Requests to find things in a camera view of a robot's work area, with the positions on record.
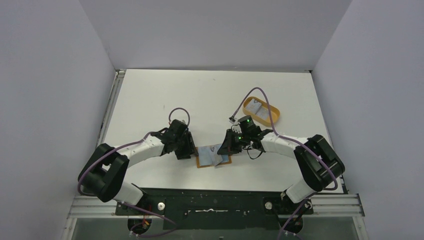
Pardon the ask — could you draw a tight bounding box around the silver credit card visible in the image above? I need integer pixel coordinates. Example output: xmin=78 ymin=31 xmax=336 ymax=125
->
xmin=208 ymin=144 xmax=231 ymax=167

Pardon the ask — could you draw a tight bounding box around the yellow leather card holder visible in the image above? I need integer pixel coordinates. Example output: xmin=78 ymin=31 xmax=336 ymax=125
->
xmin=196 ymin=144 xmax=232 ymax=169

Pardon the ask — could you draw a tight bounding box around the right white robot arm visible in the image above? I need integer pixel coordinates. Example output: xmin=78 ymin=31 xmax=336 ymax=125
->
xmin=217 ymin=115 xmax=346 ymax=214

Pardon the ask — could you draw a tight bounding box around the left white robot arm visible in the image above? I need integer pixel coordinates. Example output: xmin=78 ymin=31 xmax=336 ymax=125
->
xmin=77 ymin=119 xmax=198 ymax=215

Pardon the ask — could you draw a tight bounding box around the orange oval tray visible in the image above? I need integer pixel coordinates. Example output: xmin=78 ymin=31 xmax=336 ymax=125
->
xmin=242 ymin=96 xmax=281 ymax=127

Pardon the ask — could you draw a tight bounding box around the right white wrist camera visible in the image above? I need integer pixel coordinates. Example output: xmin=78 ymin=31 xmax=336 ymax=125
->
xmin=228 ymin=115 xmax=239 ymax=124

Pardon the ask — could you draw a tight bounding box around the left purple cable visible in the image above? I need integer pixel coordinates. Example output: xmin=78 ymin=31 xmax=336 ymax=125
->
xmin=77 ymin=107 xmax=192 ymax=239

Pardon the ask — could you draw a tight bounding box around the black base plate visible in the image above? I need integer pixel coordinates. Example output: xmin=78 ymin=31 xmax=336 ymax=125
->
xmin=115 ymin=188 xmax=314 ymax=236

